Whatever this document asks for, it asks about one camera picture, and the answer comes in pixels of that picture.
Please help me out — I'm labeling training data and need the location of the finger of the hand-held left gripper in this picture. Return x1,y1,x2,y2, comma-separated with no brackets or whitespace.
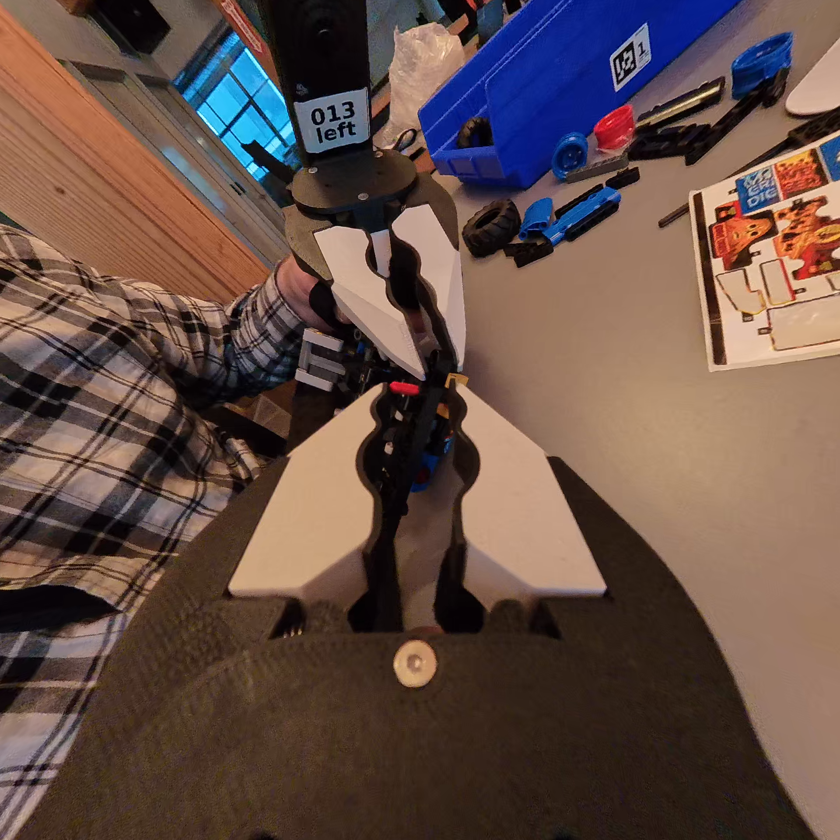
390,203,468,371
314,226,429,382

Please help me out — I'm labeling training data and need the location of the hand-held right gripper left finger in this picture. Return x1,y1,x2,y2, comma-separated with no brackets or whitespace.
226,382,395,634

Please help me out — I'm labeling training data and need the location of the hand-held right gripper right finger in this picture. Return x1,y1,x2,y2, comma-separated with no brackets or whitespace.
436,382,608,634

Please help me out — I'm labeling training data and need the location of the black toy vehicle chassis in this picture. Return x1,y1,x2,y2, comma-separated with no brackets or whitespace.
295,328,470,493

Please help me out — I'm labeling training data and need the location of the long black holed beam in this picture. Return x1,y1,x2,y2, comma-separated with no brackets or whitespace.
377,367,437,519

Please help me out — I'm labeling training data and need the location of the person's left forearm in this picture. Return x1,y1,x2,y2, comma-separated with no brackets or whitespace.
0,223,312,421

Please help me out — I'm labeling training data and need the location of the grey desk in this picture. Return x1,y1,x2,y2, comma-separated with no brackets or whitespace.
420,0,840,840

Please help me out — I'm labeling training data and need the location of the person's left hand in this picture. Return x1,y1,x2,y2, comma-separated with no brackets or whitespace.
279,255,352,332

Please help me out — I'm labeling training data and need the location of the clear plastic bag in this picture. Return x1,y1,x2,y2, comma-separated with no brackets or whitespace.
387,23,467,152

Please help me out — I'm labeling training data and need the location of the blue curved toy panel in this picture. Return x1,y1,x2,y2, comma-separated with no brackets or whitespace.
518,197,555,240

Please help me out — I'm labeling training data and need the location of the black perforated board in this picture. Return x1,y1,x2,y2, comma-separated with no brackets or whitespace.
287,381,342,454

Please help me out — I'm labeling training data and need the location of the blue and black toy block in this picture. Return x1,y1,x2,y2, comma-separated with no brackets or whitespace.
554,185,621,244

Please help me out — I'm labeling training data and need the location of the blue toy wheel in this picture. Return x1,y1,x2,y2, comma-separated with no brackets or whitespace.
730,33,794,99
550,131,590,181

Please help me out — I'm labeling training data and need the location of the grey holed toy beam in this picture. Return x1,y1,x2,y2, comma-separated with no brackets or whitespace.
564,154,630,185

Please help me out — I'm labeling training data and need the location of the blue plastic bin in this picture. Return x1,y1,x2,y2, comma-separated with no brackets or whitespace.
418,0,742,190

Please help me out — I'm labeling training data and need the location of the red toy wheel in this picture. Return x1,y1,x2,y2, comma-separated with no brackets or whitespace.
594,105,636,151

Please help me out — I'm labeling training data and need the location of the person in plaid shirt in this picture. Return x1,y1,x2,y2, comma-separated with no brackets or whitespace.
0,367,270,837

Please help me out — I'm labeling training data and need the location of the light wooden cabinet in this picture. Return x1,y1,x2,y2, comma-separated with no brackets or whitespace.
0,7,273,306

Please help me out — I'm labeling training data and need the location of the cluster of black toy beams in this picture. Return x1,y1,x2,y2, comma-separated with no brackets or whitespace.
626,69,791,168

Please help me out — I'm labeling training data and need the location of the black toy cylinder piece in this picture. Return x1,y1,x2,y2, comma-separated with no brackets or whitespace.
635,75,726,126

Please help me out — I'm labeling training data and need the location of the colourful sticker sheet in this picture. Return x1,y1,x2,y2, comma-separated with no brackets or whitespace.
689,131,840,373

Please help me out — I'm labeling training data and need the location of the white stand base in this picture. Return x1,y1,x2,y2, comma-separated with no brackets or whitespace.
784,36,840,119

